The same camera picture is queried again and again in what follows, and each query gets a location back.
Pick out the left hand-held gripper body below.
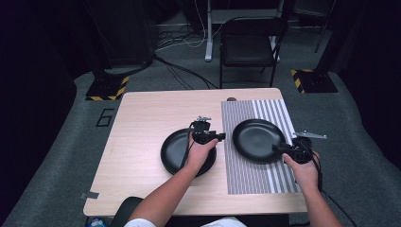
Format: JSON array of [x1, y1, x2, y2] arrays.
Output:
[[189, 115, 218, 146]]

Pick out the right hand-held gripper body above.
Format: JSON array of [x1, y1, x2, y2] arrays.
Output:
[[281, 130, 327, 166]]

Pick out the black plate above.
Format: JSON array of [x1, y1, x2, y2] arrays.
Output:
[[232, 118, 288, 165], [160, 127, 218, 178]]

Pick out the person's left hand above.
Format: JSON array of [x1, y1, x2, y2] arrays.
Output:
[[184, 138, 220, 173]]

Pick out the person's right hand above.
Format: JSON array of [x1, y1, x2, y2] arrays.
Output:
[[281, 150, 321, 194]]

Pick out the grey striped mat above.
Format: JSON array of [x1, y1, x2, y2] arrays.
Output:
[[220, 98, 303, 196]]

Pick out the yellow striped black stand base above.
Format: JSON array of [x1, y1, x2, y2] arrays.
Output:
[[289, 68, 340, 95], [84, 75, 131, 102]]

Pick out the person's white shirt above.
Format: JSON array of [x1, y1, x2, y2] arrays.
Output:
[[124, 216, 248, 227]]

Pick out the black folding chair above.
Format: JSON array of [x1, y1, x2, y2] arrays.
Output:
[[218, 16, 289, 89]]

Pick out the large black cabinet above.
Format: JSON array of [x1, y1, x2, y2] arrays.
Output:
[[83, 0, 160, 70]]

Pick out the grey tape piece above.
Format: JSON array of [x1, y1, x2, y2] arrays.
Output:
[[79, 191, 100, 201]]

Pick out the blue and white packet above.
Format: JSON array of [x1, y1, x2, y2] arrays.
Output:
[[85, 217, 111, 227]]

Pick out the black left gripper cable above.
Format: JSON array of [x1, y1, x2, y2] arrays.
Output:
[[179, 122, 196, 170]]

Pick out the black floor cable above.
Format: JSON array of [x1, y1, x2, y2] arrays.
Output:
[[153, 54, 219, 91]]

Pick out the white floor cables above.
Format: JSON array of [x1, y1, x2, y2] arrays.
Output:
[[155, 0, 223, 53]]

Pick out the white desk frame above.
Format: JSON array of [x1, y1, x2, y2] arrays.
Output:
[[203, 0, 286, 62]]

